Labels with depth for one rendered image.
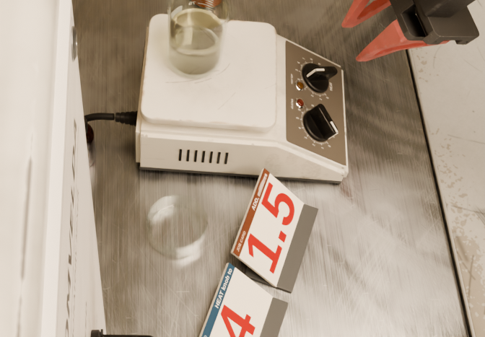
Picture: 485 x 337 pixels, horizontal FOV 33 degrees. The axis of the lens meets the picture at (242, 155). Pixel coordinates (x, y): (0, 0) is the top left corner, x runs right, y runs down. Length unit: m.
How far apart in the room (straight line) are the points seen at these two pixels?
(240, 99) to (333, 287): 0.19
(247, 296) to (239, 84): 0.19
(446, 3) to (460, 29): 0.05
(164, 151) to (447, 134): 0.30
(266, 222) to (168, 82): 0.15
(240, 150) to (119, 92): 0.16
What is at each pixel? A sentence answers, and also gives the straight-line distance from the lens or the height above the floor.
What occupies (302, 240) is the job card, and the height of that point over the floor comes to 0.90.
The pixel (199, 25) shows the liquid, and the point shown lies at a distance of 0.73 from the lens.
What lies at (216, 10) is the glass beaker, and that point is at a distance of 0.73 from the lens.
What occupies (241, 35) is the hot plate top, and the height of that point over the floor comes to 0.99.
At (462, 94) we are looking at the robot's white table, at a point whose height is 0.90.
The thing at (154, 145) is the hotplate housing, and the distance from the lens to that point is 0.75.
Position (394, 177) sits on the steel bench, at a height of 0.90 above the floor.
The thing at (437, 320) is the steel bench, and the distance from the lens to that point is 0.77.
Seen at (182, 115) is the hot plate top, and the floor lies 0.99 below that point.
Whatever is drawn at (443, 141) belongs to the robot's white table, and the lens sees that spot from 0.87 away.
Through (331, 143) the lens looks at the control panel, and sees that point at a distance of 0.78.
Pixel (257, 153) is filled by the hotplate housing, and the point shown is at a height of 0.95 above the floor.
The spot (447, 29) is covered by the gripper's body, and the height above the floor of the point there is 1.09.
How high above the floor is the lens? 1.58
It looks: 58 degrees down
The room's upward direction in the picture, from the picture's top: 11 degrees clockwise
